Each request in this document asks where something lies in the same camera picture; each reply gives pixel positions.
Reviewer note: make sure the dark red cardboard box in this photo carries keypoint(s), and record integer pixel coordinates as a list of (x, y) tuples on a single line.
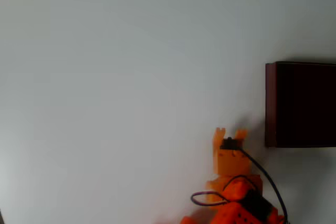
[(302, 106)]

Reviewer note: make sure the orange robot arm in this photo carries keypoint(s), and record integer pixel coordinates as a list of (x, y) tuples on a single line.
[(236, 208)]

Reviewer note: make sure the orange gripper black servo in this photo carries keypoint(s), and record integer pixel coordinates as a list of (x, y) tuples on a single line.
[(231, 161)]

